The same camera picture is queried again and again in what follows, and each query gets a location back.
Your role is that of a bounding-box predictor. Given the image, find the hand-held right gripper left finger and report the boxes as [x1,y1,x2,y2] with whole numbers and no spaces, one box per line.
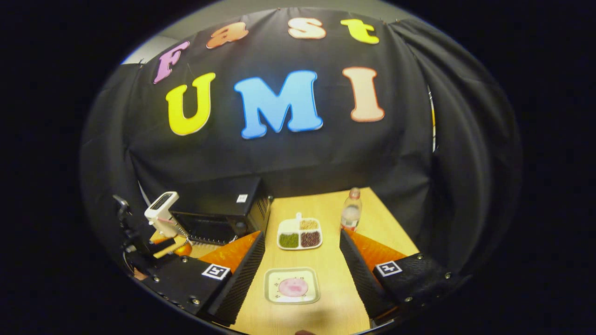
[140,231,266,326]

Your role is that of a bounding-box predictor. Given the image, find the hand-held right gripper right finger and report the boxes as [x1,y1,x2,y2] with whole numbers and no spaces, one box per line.
[339,228,466,326]

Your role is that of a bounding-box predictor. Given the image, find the square food plate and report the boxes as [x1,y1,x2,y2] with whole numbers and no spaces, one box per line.
[264,267,321,305]

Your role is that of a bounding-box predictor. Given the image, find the pink meat slice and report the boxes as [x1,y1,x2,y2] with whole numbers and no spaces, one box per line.
[278,277,309,298]

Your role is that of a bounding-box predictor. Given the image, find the black electric oven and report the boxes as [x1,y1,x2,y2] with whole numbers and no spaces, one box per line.
[169,176,274,246]

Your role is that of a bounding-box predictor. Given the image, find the white toaster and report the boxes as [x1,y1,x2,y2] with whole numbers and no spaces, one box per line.
[144,191,180,238]

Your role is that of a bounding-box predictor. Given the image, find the clear plastic bottle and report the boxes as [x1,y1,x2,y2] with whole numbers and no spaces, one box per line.
[340,187,363,232]

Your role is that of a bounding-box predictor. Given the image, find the white divided bean plate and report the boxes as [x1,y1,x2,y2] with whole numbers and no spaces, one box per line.
[277,213,323,251]

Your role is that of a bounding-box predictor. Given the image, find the black backdrop cloth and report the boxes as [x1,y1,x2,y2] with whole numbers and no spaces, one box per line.
[79,7,522,280]

